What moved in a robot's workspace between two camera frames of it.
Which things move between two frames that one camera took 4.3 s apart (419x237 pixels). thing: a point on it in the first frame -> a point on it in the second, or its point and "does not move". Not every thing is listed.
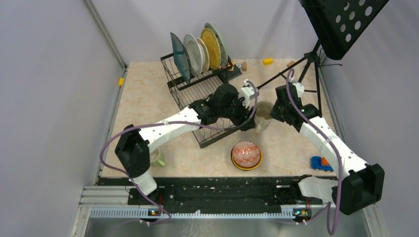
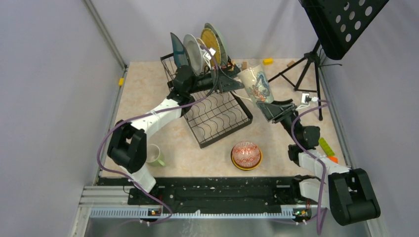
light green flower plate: x=224 y=57 does not move
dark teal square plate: x=181 y=57 does not move
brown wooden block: x=290 y=63 does not move
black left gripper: x=243 y=117 -> x=228 y=83
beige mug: x=264 y=110 -> x=255 y=79
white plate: x=196 y=54 does not move
